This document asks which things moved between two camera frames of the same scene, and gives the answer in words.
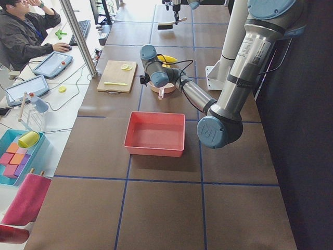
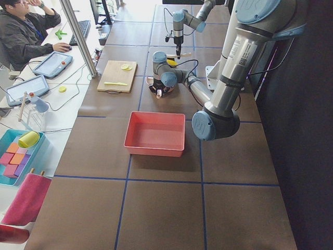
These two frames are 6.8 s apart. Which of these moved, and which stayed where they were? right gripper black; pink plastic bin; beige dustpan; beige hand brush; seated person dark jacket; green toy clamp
Moved: right gripper black; beige hand brush
Stayed: seated person dark jacket; beige dustpan; pink plastic bin; green toy clamp
